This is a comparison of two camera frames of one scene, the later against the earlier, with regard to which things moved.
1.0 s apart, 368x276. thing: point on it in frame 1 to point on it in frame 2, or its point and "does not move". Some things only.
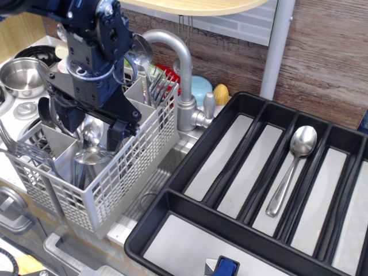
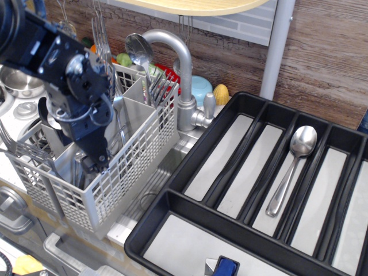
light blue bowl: [200, 87] does not move
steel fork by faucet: [161, 88] does not move
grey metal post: [276, 48] does not move
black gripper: [115, 106] to [82, 106]
